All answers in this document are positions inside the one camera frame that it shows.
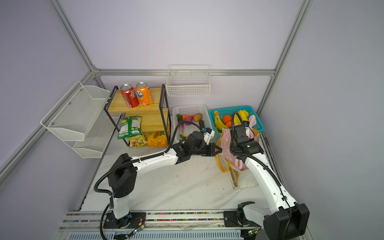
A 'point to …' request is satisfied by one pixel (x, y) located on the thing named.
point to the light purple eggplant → (180, 118)
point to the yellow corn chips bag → (136, 141)
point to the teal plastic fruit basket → (229, 111)
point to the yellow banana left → (219, 124)
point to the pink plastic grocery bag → (225, 143)
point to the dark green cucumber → (201, 124)
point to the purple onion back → (189, 119)
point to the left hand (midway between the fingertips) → (222, 150)
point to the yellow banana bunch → (244, 115)
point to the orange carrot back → (185, 116)
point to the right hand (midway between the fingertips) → (242, 140)
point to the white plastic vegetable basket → (193, 113)
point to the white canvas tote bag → (240, 178)
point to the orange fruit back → (227, 120)
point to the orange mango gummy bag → (157, 139)
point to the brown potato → (198, 117)
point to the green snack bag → (129, 126)
